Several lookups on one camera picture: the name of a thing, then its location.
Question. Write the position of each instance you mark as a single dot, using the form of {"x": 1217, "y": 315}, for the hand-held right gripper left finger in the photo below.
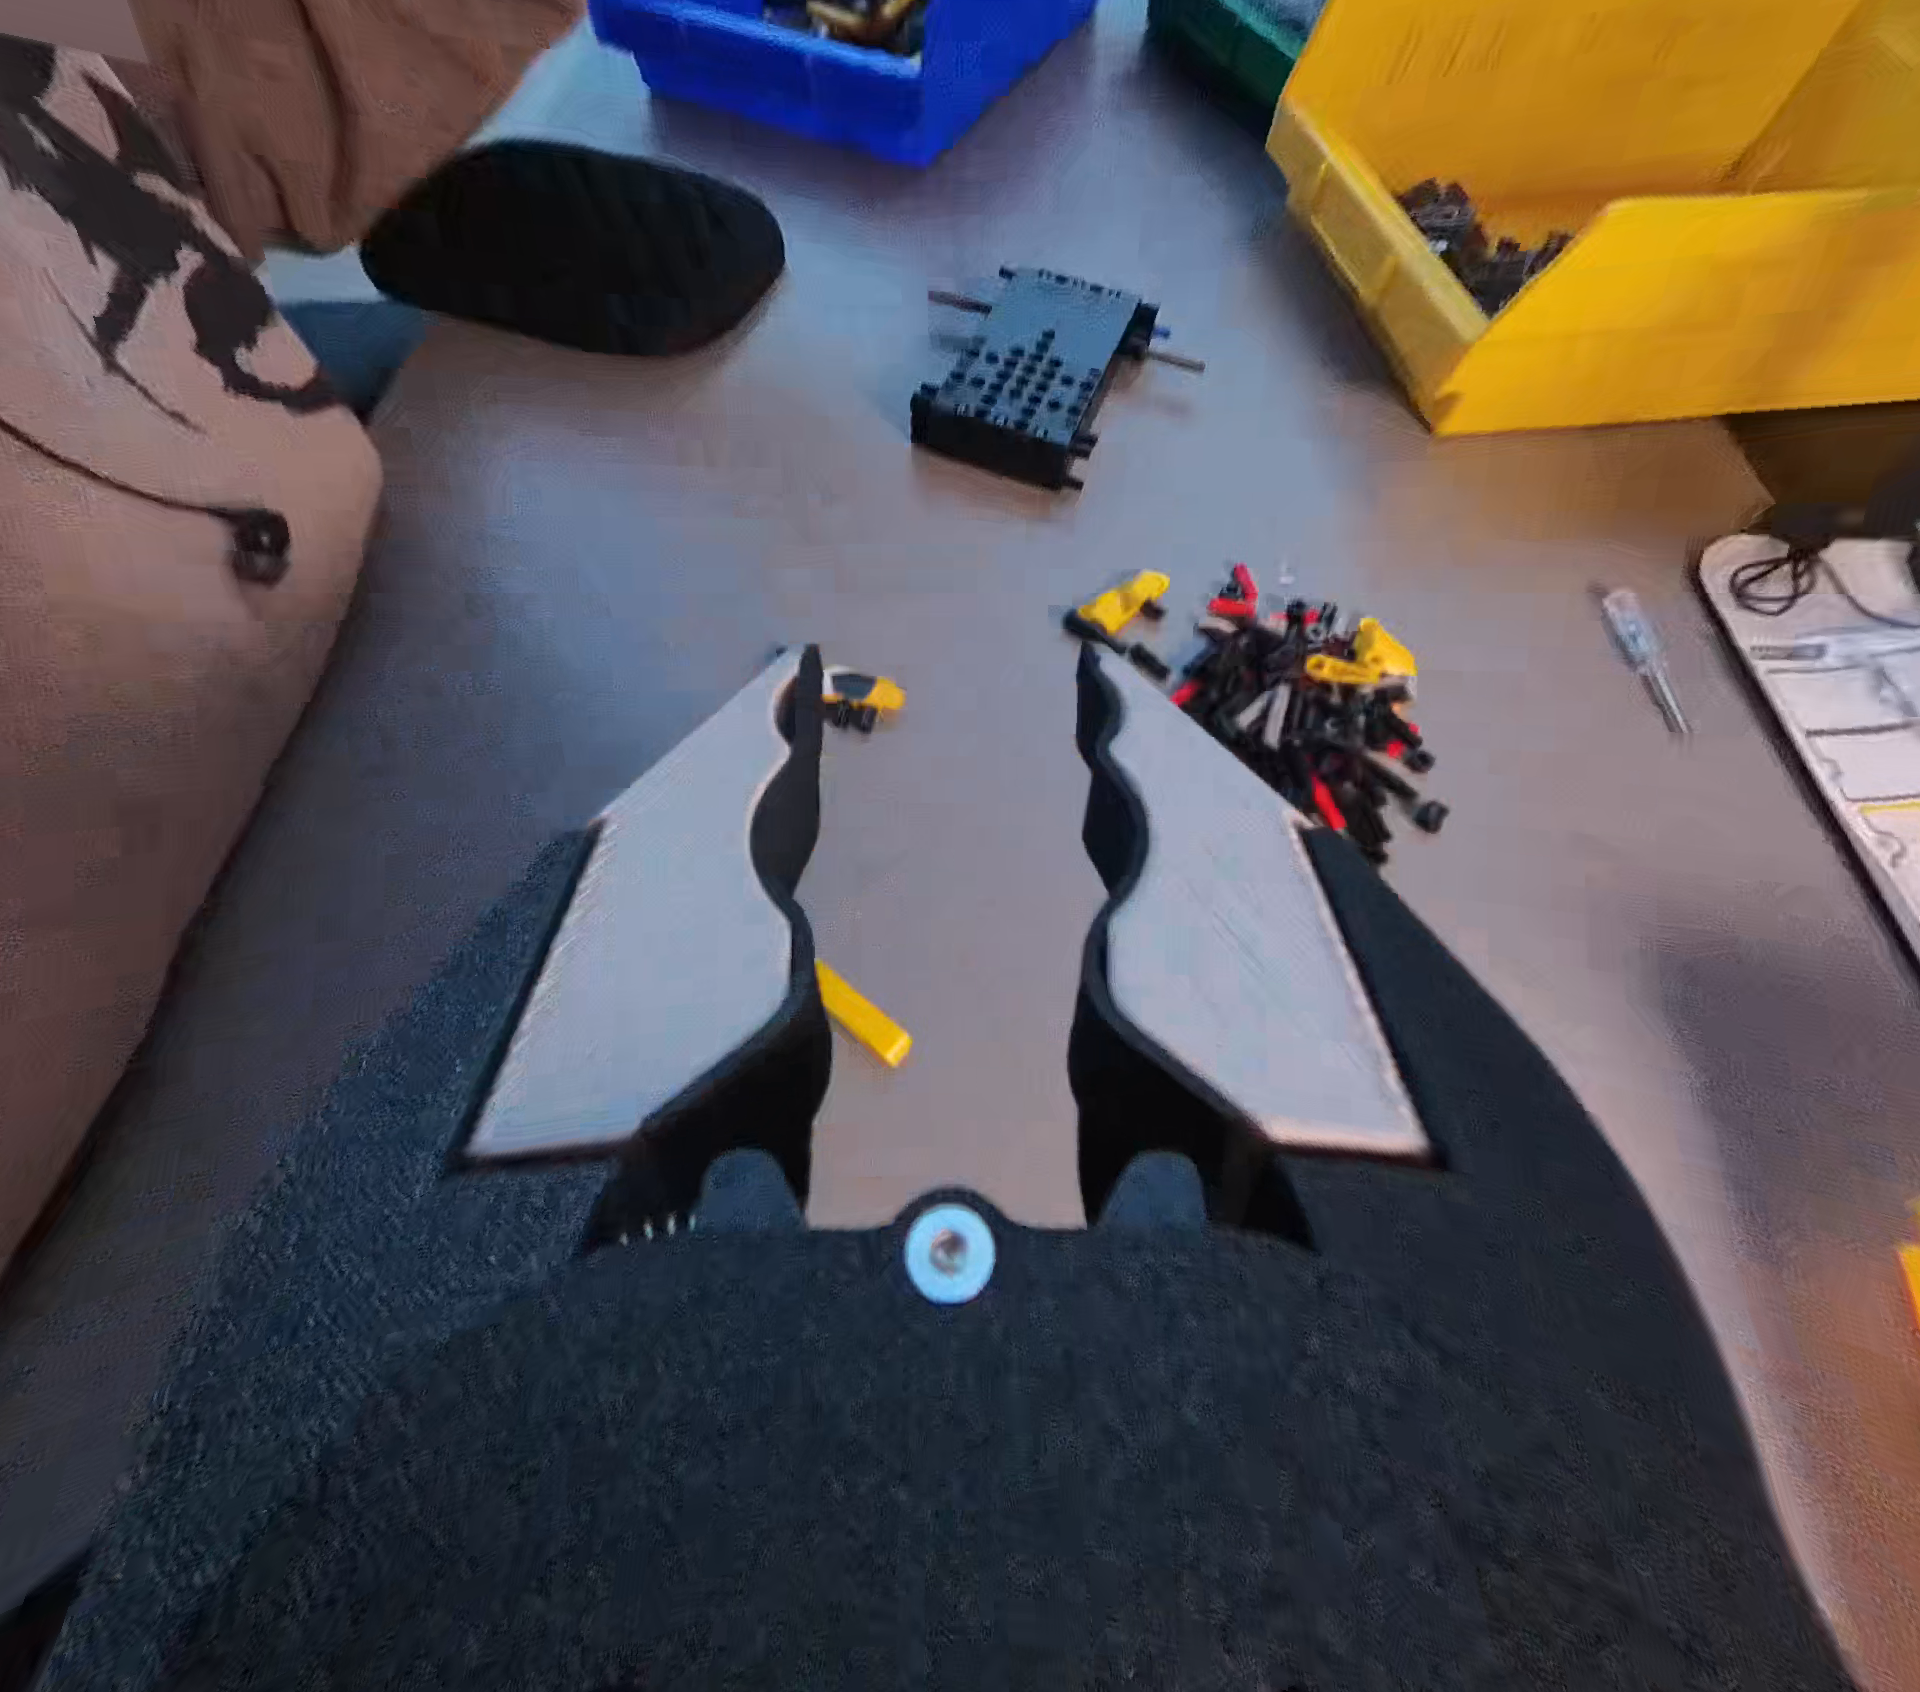
{"x": 648, "y": 970}

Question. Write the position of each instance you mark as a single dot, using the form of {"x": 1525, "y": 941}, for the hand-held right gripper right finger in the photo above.
{"x": 1248, "y": 970}

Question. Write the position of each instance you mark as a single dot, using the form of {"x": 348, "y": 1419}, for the yellow building panel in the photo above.
{"x": 864, "y": 698}

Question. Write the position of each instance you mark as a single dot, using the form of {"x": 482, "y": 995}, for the grey desk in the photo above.
{"x": 901, "y": 523}

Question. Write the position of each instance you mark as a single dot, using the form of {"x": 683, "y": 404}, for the plain yellow bar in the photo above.
{"x": 864, "y": 1016}

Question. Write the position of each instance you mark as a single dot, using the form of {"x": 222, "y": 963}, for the pile of small building pins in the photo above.
{"x": 1303, "y": 711}

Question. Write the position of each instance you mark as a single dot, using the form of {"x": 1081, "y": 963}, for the yellow piece with black pins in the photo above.
{"x": 1119, "y": 605}

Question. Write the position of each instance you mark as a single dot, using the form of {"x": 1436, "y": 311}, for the person's beige sweatshirt torso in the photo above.
{"x": 153, "y": 747}

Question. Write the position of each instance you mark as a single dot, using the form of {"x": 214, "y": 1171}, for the white booklet stand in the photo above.
{"x": 1763, "y": 653}

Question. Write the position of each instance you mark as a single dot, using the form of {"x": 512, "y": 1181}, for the heap of small black pieces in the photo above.
{"x": 1479, "y": 247}

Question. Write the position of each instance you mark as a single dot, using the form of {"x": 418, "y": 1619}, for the black flat pad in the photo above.
{"x": 1813, "y": 457}

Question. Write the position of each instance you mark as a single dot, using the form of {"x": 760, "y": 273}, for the heap of gears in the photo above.
{"x": 852, "y": 7}

